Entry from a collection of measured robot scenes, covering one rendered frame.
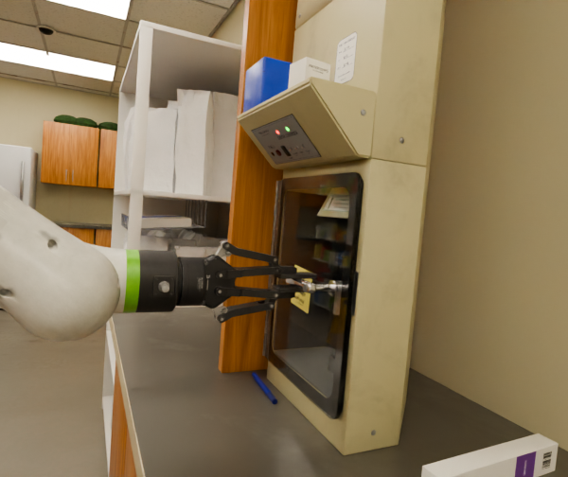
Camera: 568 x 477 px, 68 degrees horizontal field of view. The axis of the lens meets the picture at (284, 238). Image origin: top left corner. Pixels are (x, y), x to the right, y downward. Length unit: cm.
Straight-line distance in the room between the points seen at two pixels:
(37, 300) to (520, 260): 87
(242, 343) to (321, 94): 61
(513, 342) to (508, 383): 9
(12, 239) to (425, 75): 61
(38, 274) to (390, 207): 49
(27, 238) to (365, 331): 48
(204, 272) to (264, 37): 59
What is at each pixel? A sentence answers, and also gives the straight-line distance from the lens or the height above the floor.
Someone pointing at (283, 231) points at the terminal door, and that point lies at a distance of 89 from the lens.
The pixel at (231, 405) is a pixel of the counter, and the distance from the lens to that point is 88.
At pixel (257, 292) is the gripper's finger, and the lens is 70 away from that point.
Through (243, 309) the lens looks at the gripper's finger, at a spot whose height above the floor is 116.
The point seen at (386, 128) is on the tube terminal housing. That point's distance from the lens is 69.
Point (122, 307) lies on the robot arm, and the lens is 63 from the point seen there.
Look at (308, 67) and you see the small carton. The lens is 74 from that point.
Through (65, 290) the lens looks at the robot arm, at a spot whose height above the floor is 122.
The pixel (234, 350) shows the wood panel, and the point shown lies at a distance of 102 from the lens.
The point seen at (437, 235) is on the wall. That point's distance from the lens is 116.
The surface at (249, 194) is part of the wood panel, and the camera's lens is 97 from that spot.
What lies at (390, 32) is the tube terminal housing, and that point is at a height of 160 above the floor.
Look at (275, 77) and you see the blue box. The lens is 84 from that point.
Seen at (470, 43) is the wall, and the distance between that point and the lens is 121.
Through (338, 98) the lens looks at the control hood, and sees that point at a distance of 65.
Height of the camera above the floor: 132
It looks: 3 degrees down
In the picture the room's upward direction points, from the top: 5 degrees clockwise
